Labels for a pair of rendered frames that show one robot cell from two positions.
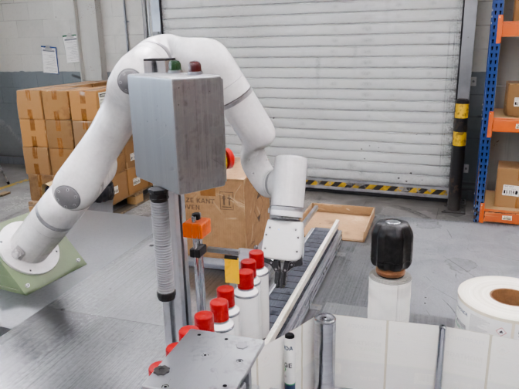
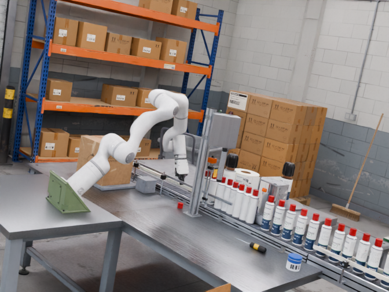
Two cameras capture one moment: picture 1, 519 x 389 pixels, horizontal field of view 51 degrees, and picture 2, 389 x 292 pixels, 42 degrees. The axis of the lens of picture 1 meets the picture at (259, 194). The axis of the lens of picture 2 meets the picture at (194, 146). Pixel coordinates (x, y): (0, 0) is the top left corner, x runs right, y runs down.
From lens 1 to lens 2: 2.96 m
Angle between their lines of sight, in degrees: 63
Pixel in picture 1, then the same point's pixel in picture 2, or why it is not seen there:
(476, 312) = (247, 176)
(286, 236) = (184, 165)
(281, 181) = (182, 145)
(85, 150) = (138, 137)
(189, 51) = (182, 99)
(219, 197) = not seen: hidden behind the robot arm
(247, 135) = (184, 128)
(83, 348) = (157, 217)
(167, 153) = (232, 137)
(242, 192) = not seen: hidden behind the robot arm
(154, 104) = (230, 124)
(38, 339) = (139, 219)
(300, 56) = not seen: outside the picture
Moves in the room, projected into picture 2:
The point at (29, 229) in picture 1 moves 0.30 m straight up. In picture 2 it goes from (92, 177) to (99, 125)
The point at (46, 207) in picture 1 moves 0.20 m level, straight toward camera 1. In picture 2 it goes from (106, 164) to (140, 171)
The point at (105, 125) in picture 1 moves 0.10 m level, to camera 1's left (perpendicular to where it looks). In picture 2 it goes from (149, 126) to (139, 126)
